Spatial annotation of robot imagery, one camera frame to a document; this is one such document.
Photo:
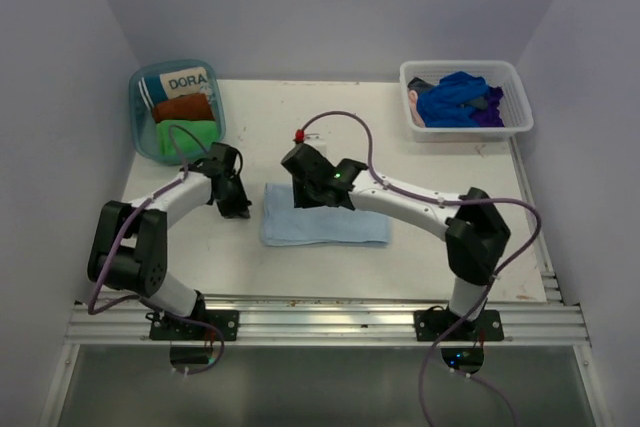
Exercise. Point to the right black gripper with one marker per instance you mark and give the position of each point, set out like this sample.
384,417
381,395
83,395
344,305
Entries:
303,200

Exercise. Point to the purple towel in basket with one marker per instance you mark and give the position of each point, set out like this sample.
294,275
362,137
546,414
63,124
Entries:
490,117

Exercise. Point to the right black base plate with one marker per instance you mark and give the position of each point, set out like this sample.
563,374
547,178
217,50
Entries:
430,324

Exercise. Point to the aluminium mounting rail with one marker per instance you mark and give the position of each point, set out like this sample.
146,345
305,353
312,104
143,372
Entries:
331,322

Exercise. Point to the Dora printed rolled towel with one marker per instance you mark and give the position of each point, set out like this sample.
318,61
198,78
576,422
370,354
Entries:
155,89

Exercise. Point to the light blue towel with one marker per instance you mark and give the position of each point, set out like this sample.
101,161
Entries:
283,225

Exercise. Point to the blue plastic tub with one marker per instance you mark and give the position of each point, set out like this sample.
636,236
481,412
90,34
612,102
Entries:
143,126

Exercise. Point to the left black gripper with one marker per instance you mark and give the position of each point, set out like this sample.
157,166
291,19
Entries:
240,208

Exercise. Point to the dark blue towel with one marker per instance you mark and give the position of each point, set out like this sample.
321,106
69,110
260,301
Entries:
448,104

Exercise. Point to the pink towel in basket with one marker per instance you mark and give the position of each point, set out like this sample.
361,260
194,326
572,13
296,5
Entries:
416,117

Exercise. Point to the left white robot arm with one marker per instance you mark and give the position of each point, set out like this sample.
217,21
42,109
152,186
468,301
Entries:
129,254

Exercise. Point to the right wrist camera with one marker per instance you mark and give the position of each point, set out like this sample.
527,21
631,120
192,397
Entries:
314,140

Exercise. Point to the green microfiber towel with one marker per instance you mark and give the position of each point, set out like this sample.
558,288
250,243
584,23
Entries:
190,136

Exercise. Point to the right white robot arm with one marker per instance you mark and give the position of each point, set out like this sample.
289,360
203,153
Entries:
473,231

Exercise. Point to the brown rolled towel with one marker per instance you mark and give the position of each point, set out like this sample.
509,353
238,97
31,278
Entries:
193,107

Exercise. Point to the dark grey towel in basket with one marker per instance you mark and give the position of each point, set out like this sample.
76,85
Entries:
419,85

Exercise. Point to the white plastic basket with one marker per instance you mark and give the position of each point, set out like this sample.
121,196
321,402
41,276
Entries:
514,108

